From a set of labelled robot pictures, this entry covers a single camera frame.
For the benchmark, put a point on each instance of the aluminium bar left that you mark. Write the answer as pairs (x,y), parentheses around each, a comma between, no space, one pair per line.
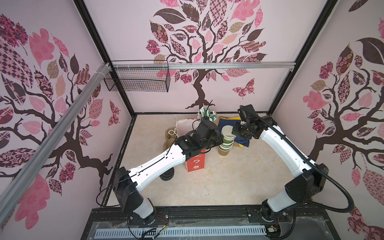
(23,180)

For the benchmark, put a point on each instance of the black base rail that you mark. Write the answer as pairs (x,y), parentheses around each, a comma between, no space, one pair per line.
(300,223)

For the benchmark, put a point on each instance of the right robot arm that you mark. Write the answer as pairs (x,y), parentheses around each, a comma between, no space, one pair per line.
(307,181)

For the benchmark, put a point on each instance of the brown cardboard cup carrier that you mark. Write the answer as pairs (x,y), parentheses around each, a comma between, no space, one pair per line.
(171,135)

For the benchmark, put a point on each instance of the black wire basket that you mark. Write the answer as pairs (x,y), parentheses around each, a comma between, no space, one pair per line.
(139,76)

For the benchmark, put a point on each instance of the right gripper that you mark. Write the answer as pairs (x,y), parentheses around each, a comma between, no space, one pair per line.
(234,131)

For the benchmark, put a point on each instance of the blue napkin stack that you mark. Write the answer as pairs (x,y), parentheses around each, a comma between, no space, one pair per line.
(244,142)

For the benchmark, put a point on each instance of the black coffee cup lid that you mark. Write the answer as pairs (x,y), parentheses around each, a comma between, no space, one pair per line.
(168,175)

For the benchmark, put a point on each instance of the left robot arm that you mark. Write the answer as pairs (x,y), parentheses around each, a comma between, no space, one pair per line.
(128,184)

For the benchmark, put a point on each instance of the stack of green paper cups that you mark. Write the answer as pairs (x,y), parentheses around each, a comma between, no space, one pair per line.
(228,140)

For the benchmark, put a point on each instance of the pink cup of straws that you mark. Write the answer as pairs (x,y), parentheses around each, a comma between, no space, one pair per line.
(207,114)

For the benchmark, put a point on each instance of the white slotted cable duct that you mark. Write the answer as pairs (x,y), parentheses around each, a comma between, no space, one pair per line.
(179,233)

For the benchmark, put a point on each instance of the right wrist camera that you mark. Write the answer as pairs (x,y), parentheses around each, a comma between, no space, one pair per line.
(247,114)

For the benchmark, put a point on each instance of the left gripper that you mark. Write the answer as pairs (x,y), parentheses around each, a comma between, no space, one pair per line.
(219,139)

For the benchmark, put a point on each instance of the red white paper gift bag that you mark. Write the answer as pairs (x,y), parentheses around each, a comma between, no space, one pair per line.
(196,157)

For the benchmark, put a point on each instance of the aluminium crossbar back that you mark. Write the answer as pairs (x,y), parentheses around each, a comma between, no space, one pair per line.
(203,66)

